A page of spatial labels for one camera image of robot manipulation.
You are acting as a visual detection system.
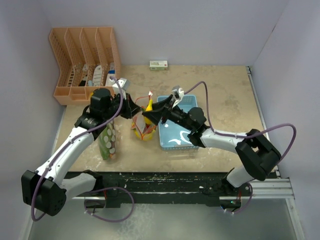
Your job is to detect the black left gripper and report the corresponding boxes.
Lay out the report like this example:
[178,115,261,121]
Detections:
[102,91,142,120]

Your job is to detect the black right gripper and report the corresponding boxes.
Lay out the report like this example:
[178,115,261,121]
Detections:
[142,94,194,132]

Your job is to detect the yellow banana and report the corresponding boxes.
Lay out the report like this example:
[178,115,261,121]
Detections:
[144,98,153,126]
[134,129,156,141]

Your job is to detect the clear bag with orange zipper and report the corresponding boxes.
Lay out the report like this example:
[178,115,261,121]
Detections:
[129,90,158,142]

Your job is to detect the clear polka dot zip bag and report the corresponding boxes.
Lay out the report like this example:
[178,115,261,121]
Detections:
[98,120,116,161]

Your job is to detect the green leafy vegetable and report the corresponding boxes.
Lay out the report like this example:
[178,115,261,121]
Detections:
[98,127,113,160]

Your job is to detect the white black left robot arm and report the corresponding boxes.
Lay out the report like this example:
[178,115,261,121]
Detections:
[21,88,142,216]

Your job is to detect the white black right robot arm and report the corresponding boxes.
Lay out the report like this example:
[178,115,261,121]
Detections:
[142,95,281,196]

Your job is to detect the light blue plastic basket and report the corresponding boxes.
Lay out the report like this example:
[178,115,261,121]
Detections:
[157,94,199,151]

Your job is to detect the white blue box in organizer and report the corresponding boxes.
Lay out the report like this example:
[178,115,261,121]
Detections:
[105,62,116,87]

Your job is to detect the green and white small box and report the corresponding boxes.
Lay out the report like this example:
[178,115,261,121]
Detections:
[149,60,168,71]

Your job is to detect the white bottle in organizer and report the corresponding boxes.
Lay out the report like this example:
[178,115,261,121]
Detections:
[92,65,103,86]

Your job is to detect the peach plastic file organizer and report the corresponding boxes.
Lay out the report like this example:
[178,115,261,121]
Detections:
[49,26,122,106]

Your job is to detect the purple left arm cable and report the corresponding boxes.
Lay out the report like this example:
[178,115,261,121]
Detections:
[31,76,125,222]

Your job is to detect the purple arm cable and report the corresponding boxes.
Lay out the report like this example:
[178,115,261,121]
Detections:
[182,81,297,166]
[31,76,125,222]

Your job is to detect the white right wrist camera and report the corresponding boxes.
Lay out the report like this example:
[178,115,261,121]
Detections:
[171,85,185,108]

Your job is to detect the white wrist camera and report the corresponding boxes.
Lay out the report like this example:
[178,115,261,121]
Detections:
[171,85,185,108]
[108,75,130,95]

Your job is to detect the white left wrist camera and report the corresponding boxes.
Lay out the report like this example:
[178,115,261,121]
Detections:
[108,75,130,95]

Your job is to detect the black aluminium base frame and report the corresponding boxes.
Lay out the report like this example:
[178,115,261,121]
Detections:
[29,171,306,240]

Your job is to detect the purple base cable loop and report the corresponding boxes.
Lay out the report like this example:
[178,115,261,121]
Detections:
[83,186,137,224]

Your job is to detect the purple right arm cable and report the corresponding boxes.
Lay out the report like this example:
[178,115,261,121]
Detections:
[182,81,297,166]

